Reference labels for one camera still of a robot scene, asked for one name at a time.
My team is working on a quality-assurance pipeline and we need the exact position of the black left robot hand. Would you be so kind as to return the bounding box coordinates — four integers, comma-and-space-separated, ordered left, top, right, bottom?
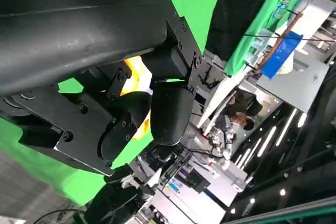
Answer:
0, 0, 204, 177

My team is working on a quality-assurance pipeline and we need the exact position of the orange and white toy bread roll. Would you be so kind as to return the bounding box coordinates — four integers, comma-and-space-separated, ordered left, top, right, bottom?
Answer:
119, 58, 153, 141

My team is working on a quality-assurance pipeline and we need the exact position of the white board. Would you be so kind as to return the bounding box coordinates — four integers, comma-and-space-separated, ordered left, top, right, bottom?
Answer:
196, 70, 253, 129

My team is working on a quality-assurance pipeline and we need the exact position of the black curtain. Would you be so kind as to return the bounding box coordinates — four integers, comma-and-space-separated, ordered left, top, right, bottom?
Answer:
206, 0, 284, 67

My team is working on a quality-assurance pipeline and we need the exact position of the person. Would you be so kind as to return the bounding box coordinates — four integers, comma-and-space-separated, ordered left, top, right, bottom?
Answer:
216, 89, 263, 135

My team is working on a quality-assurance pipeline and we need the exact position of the green hanging cloth with print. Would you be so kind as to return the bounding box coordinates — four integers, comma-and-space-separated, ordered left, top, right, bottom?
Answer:
224, 0, 317, 78

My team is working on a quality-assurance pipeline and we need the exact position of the brown wooden pole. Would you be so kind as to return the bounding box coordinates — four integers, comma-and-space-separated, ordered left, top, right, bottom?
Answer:
258, 11, 304, 74

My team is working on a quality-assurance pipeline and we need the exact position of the blue panel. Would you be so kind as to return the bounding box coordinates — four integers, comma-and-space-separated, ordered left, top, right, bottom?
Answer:
261, 31, 304, 80

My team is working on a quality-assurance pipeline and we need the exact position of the grey cabinet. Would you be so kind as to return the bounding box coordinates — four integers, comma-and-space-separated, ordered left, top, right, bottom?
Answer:
256, 58, 330, 116

